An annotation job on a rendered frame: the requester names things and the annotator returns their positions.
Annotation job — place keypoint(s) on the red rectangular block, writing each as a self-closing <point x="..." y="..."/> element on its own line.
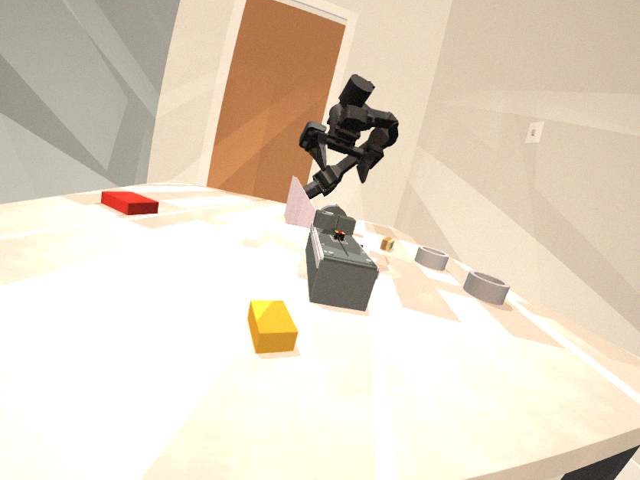
<point x="129" y="203"/>

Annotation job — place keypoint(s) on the grey short cylinder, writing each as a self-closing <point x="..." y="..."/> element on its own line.
<point x="486" y="287"/>
<point x="431" y="258"/>

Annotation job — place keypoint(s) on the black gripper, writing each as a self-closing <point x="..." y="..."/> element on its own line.
<point x="314" y="141"/>

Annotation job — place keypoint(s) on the orange block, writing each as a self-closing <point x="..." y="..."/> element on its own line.
<point x="271" y="327"/>

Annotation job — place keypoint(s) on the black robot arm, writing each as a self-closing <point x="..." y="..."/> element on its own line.
<point x="354" y="115"/>

